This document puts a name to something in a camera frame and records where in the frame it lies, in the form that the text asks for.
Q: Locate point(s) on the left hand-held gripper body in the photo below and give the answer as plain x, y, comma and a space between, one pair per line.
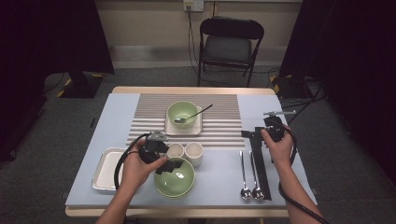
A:
152, 149

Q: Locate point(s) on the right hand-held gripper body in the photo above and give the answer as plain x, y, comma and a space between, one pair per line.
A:
274, 129

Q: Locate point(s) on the row of black chopsticks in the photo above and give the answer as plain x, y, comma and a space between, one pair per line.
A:
261, 174

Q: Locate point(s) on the green bowl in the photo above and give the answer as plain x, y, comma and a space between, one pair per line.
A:
177, 183
174, 198
183, 110

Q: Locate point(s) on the metal spoon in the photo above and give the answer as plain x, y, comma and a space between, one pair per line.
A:
257, 193
199, 113
246, 193

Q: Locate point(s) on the person's right hand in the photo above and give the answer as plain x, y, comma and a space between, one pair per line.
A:
281, 152

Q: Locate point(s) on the person's left hand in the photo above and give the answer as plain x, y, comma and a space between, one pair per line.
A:
134, 174

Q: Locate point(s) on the white ribbed cup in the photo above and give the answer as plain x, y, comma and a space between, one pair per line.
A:
194, 150
176, 150

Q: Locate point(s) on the striped woven placemat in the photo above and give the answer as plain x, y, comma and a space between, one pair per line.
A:
218, 124

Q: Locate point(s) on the black stand base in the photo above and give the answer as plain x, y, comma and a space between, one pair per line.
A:
289, 88
81, 87

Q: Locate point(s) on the light blue table mat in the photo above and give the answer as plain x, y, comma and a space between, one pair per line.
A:
218, 177

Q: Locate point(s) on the small black floor object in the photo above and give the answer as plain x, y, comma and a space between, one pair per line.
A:
92, 122

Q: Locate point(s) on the black folding chair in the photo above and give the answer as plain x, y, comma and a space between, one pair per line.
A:
229, 49

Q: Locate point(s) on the black curtain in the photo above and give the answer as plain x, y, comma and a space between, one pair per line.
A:
46, 34
348, 46

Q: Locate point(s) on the white wall socket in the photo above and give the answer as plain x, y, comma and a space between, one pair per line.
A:
193, 5

